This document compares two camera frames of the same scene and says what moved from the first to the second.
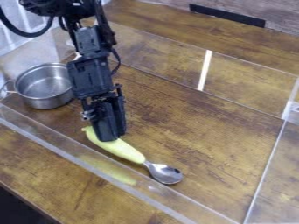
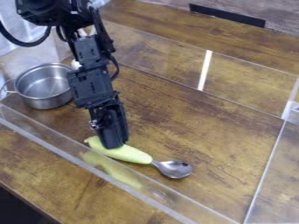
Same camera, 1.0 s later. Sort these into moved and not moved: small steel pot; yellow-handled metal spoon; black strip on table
Moved: yellow-handled metal spoon
Not moved: small steel pot; black strip on table
